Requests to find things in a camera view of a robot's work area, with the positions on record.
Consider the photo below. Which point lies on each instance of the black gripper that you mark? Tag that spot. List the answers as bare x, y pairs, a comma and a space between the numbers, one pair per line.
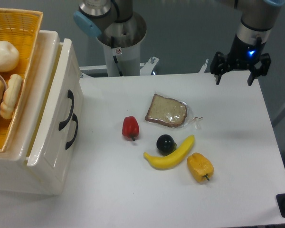
242, 56

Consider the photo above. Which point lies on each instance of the dark purple eggplant ball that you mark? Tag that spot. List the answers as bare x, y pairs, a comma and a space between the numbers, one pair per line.
166, 144

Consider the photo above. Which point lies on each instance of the yellow bell pepper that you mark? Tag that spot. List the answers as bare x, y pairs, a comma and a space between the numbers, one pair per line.
200, 167

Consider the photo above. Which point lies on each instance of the yellow banana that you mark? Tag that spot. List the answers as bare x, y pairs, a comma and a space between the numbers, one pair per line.
173, 159

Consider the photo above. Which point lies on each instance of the red bell pepper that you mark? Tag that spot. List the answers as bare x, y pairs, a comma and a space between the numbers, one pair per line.
130, 128

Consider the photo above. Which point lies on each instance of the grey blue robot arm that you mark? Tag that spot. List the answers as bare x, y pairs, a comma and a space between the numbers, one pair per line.
93, 17

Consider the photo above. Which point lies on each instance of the white drawer cabinet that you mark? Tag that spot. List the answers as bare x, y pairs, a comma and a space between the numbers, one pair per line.
15, 175

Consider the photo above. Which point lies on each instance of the bread slice in plastic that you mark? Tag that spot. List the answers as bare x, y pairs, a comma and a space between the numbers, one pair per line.
170, 112

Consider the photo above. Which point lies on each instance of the yellow wicker basket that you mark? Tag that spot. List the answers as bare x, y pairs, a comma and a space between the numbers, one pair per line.
18, 36

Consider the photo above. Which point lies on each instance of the beige braided bread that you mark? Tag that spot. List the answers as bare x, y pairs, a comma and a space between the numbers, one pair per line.
10, 96

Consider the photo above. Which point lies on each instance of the white round bun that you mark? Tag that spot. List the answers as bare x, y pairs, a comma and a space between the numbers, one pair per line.
9, 56

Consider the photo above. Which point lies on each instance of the white table bracket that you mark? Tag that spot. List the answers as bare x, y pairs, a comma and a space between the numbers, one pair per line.
204, 66

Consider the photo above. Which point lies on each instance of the white bracket with bolt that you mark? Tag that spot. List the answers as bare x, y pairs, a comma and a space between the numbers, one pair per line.
149, 67

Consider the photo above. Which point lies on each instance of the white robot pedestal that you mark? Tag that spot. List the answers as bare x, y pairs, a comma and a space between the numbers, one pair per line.
121, 44

